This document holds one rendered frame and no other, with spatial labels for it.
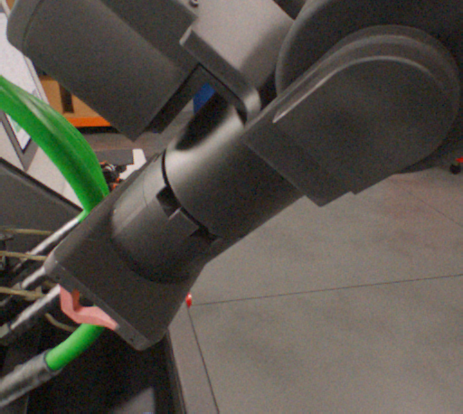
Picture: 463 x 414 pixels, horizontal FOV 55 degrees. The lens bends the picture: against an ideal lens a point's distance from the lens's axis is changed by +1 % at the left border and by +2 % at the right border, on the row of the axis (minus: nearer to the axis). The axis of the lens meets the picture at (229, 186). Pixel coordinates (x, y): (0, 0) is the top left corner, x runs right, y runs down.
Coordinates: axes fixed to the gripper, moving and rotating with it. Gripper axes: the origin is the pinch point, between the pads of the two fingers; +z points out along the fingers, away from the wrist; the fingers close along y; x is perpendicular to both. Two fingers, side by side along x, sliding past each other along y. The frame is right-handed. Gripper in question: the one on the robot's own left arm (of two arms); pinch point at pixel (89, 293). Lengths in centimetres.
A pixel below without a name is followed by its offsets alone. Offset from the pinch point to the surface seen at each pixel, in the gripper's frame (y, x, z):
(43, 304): -6.8, -1.4, 19.6
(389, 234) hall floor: -235, 138, 109
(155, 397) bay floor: -15.8, 21.2, 38.4
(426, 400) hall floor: -99, 131, 75
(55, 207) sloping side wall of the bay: -25.3, -9.9, 32.1
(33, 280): -11.4, -4.1, 26.1
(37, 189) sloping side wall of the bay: -24.9, -13.5, 31.0
